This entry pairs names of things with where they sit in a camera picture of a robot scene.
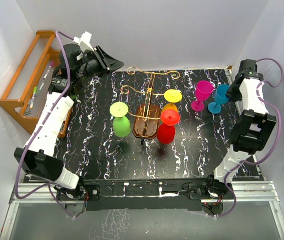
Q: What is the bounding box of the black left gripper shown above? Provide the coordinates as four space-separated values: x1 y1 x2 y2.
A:
76 46 124 81

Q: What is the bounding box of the blue plastic wine glass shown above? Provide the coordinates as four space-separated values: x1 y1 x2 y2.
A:
208 84 229 114

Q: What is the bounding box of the magenta plastic wine glass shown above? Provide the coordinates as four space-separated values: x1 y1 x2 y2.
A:
191 80 213 112

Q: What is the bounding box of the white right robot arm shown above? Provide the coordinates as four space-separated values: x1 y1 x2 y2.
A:
204 59 280 199

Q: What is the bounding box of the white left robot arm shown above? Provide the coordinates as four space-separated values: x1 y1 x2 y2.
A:
14 43 124 200

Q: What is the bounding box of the green plastic wine glass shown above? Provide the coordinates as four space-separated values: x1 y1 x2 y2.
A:
109 101 131 138

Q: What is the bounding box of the orange plastic wine glass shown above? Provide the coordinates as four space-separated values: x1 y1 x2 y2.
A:
162 89 182 112

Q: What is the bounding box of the red plastic wine glass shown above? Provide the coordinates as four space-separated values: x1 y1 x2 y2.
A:
157 109 180 144

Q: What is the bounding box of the orange wooden shelf rack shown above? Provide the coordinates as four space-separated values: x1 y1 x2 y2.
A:
0 30 60 134

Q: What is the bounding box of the purple capped marker pen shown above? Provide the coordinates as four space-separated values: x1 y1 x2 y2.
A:
43 61 54 80

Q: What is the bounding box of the green capped marker pen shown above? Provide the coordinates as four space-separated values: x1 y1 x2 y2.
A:
29 83 44 109

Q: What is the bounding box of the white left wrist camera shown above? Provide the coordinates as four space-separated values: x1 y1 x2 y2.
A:
73 31 94 52

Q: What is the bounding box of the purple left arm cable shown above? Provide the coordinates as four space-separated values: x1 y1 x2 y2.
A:
14 29 82 220

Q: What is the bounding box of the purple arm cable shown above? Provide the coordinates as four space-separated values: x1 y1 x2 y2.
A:
14 29 82 220
216 57 284 221

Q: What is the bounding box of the gold wire wine glass rack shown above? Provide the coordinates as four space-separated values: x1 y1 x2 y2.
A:
120 66 180 145

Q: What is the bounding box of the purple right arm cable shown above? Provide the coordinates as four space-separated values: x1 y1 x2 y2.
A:
216 57 284 221

